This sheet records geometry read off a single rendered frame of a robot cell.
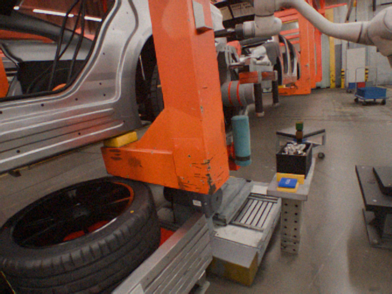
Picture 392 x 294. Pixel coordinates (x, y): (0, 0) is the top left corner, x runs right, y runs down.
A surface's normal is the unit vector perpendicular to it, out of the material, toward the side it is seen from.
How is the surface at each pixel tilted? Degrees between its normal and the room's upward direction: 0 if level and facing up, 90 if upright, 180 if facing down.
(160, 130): 90
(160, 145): 90
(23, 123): 90
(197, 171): 90
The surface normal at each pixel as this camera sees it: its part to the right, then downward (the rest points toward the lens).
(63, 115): 0.83, 0.04
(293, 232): -0.54, 0.30
